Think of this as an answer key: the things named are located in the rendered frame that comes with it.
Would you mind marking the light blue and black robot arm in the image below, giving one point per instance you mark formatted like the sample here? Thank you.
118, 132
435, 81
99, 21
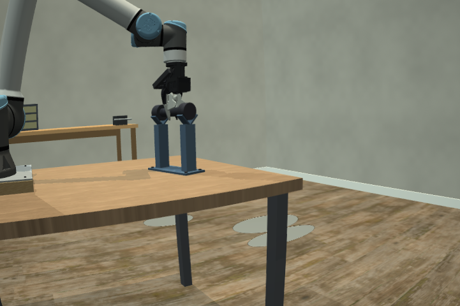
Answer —
144, 28

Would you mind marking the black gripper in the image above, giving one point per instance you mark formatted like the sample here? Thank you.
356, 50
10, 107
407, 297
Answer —
176, 79

